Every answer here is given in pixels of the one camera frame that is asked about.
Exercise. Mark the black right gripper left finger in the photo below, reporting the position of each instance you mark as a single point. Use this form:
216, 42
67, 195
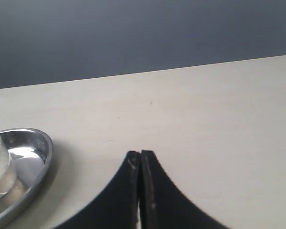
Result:
116, 206

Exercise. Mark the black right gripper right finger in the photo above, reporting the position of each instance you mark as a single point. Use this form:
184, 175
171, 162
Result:
163, 205

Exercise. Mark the round stainless steel pan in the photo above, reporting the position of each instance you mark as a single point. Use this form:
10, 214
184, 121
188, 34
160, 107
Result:
32, 153

